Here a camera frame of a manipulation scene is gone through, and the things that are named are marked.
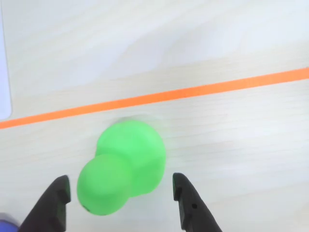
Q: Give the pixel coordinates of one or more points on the long orange tape line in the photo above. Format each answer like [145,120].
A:
[154,96]

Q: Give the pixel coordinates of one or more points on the blue rubber duck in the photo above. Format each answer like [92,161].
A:
[8,223]

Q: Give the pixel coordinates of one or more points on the green rubber duck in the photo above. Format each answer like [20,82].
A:
[125,166]

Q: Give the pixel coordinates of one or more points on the white paper with black print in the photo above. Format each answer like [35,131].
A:
[4,72]

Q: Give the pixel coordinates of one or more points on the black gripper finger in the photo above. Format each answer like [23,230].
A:
[195,207]
[49,207]

